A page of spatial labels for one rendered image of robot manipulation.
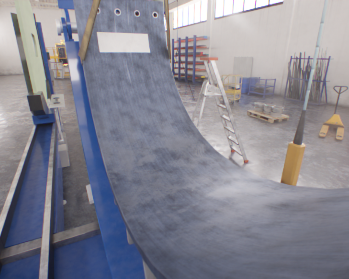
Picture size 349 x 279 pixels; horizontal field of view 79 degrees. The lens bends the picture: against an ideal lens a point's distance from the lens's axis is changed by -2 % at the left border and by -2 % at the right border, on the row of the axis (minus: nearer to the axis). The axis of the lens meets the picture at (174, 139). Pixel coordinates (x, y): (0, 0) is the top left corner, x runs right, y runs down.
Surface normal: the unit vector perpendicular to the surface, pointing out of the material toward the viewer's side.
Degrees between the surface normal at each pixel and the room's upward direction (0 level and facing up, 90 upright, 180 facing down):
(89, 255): 0
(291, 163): 90
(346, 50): 90
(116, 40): 75
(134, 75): 55
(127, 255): 3
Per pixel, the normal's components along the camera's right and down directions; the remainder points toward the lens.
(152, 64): 0.40, -0.11
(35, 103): 0.45, 0.31
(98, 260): 0.00, -0.93
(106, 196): 0.18, -0.72
